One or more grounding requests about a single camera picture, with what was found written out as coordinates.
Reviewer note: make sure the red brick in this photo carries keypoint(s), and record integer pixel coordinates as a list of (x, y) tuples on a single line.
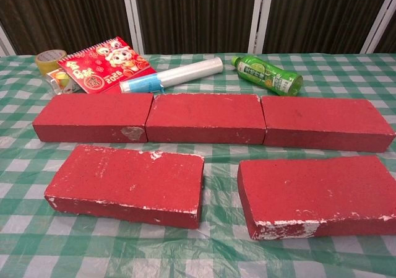
[(204, 114), (321, 117), (130, 179), (309, 191), (92, 111)]

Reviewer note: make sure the green drink bottle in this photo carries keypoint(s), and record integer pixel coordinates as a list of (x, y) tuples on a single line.
[(266, 75)]

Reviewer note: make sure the red spiral desk calendar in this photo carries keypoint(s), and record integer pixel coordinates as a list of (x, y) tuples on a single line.
[(92, 70)]

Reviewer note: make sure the white screen frame post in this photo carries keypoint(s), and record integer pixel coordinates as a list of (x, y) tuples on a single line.
[(133, 18), (5, 41), (379, 15), (260, 18)]

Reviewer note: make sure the clear plastic bag roll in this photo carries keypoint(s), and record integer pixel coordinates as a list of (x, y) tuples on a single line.
[(185, 72)]

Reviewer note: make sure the small clear fruit print box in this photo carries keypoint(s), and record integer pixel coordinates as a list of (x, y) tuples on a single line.
[(62, 81)]

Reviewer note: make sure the green white checked tablecloth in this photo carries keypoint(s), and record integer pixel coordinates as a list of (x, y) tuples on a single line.
[(185, 253)]

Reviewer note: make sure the red brick front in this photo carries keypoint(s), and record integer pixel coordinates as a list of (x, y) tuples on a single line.
[(309, 191)]

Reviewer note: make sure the dark ribbed screen panel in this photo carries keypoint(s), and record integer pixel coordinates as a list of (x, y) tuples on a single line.
[(62, 11), (198, 11), (389, 41), (321, 11)]

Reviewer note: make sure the yellowish packing tape roll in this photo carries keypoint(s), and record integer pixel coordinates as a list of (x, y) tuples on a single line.
[(43, 66)]

